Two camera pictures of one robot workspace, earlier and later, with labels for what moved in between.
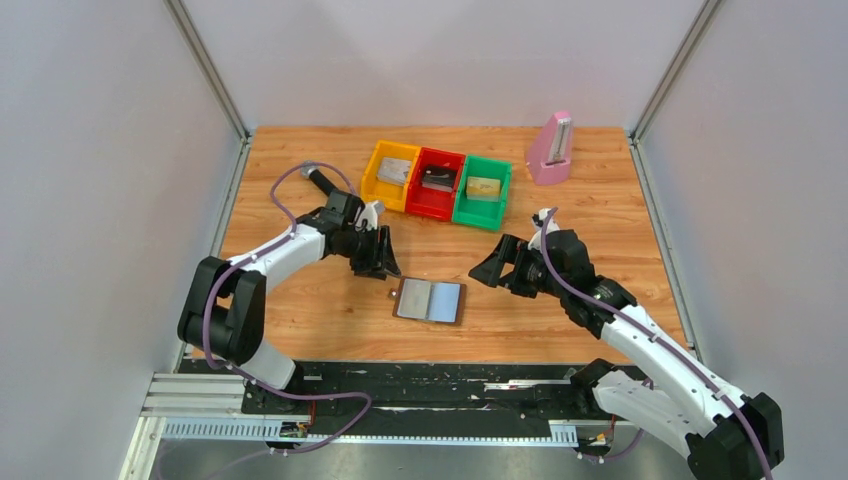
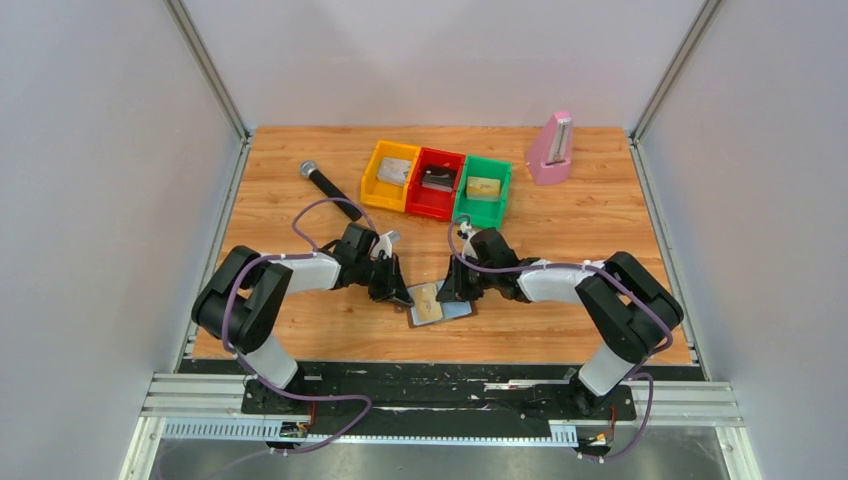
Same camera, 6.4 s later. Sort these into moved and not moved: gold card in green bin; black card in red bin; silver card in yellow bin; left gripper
Moved: left gripper
Not moved: gold card in green bin; silver card in yellow bin; black card in red bin
